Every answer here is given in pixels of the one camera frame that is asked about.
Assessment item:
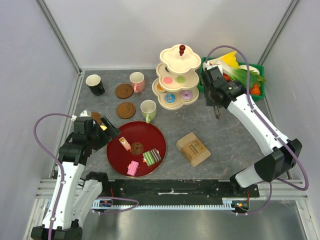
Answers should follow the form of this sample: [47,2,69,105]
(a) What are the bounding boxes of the red layered cake slice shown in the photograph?
[119,137,132,151]

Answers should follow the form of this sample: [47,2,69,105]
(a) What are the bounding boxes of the metal serving tongs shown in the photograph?
[213,106,221,120]

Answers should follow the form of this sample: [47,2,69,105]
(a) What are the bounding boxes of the purple sprinkled donut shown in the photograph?
[180,90,193,102]

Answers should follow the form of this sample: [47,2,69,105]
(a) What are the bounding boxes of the green sandwich cookie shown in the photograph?
[175,76,186,84]

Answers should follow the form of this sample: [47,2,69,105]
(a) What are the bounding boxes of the blue white orange donut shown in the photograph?
[164,93,176,105]

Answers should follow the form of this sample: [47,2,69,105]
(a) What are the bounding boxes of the pink sandwich cookie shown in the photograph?
[163,77,173,84]

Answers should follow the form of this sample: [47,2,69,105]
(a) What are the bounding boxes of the orange glazed donut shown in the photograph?
[156,83,167,93]

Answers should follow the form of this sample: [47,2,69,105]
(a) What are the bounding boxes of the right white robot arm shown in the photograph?
[201,66,302,197]

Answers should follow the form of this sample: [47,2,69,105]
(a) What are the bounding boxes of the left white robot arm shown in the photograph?
[30,110,121,240]

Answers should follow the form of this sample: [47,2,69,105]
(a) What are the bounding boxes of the brown wooden coaster left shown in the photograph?
[91,112,102,125]

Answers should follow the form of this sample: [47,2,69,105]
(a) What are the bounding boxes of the brown wooden coaster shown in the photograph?
[115,83,134,99]
[91,112,102,125]
[116,102,136,119]

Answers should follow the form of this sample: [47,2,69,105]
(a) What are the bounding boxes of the green plastic vegetable crate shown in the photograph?
[208,57,265,102]

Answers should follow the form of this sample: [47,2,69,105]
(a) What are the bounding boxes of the brown wooden coaster near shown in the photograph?
[116,102,136,119]

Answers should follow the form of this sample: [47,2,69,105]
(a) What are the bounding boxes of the toy bok choy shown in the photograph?
[219,62,267,89]

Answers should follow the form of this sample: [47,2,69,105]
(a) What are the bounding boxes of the dark red round tray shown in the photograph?
[106,121,167,178]

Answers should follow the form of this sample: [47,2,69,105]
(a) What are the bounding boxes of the toy yellow corn cabbage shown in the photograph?
[221,51,239,69]

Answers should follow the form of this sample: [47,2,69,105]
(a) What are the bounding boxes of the brown wooden coaster far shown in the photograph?
[115,83,134,99]

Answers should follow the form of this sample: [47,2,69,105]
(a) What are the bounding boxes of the toy white radish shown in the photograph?
[239,64,260,75]

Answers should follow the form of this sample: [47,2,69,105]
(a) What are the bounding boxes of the small orange toy carrot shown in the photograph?
[250,83,261,96]

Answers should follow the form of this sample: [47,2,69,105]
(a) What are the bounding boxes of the black mug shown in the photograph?
[85,74,105,96]

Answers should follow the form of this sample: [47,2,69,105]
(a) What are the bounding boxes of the pink layered cake slice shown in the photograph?
[127,160,139,177]

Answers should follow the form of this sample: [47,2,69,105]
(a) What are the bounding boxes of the light green mug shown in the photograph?
[140,99,157,124]

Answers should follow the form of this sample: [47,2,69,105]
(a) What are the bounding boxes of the cream three-tier dessert stand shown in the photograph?
[152,44,201,111]

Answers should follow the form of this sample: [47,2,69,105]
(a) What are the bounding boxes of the green layered cake slice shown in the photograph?
[142,151,155,167]

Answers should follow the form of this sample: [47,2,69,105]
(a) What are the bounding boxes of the brown layered cake slice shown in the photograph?
[150,148,162,163]

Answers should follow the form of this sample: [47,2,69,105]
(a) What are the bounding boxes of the pink mug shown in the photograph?
[129,72,145,93]

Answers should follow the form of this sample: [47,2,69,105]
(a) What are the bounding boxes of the wooden block with label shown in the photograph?
[176,132,211,167]

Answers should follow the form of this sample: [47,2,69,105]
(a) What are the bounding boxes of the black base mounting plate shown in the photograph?
[108,179,260,207]

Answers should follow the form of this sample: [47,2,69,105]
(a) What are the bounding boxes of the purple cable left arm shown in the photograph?
[33,113,140,240]

